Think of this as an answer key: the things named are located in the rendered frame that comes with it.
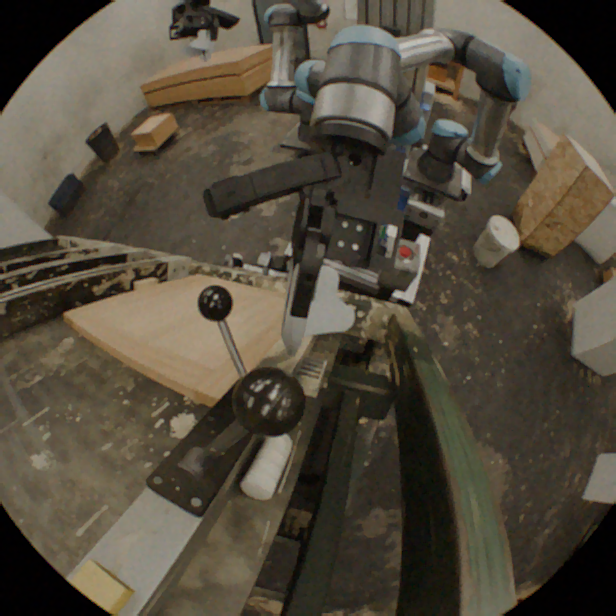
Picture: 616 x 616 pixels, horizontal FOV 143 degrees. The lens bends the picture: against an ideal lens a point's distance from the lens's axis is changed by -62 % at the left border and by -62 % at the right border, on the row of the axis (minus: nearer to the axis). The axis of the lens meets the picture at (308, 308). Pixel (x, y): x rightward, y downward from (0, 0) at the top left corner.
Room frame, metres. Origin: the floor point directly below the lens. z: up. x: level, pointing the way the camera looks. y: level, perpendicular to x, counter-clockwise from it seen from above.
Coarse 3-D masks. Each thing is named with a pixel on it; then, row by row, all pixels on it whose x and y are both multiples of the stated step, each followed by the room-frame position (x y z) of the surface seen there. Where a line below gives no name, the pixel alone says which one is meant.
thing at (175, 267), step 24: (120, 264) 0.43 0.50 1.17; (144, 264) 0.43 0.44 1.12; (168, 264) 0.47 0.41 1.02; (24, 288) 0.25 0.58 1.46; (48, 288) 0.26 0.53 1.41; (72, 288) 0.28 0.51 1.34; (96, 288) 0.31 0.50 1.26; (120, 288) 0.34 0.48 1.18; (0, 312) 0.17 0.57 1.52; (24, 312) 0.19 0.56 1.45; (48, 312) 0.21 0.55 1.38; (0, 336) 0.13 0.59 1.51
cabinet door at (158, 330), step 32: (160, 288) 0.34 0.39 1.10; (192, 288) 0.36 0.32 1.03; (256, 288) 0.37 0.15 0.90; (64, 320) 0.20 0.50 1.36; (96, 320) 0.18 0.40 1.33; (128, 320) 0.19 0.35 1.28; (160, 320) 0.19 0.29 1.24; (192, 320) 0.19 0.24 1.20; (256, 320) 0.19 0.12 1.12; (128, 352) 0.10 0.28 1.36; (160, 352) 0.10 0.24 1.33; (192, 352) 0.10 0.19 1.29; (224, 352) 0.10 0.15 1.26; (256, 352) 0.09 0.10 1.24; (192, 384) 0.04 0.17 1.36; (224, 384) 0.04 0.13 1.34
